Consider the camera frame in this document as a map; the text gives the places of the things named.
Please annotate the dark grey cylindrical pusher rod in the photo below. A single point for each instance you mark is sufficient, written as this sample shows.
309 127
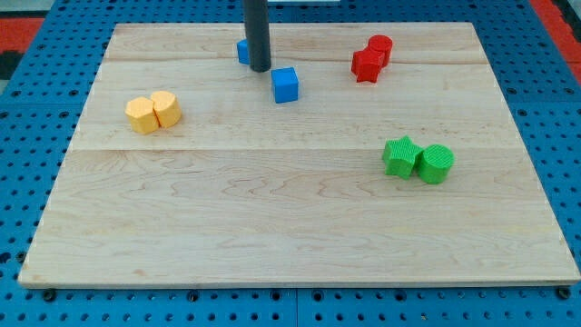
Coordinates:
257 31

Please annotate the blue triangle block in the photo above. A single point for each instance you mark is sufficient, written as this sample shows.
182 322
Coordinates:
243 52

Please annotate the blue cube block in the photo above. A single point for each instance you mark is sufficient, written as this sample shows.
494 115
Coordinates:
284 85

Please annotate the red star block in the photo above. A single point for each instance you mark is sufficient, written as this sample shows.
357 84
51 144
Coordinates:
367 64

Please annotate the yellow hexagon block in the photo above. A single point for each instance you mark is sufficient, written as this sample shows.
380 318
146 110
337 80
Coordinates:
166 108

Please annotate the red cylinder block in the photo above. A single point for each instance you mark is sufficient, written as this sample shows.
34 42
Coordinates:
381 44

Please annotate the yellow pentagon block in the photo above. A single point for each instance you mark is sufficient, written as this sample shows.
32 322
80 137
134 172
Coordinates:
141 115

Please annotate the light wooden board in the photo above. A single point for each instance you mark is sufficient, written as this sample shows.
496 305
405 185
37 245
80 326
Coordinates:
246 193

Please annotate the green star block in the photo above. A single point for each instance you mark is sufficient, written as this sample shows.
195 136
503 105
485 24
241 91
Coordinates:
400 157

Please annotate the green cylinder block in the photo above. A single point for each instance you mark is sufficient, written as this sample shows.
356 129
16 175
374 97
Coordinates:
435 164

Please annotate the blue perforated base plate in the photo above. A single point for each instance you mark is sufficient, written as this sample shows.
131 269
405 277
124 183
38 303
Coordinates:
44 98

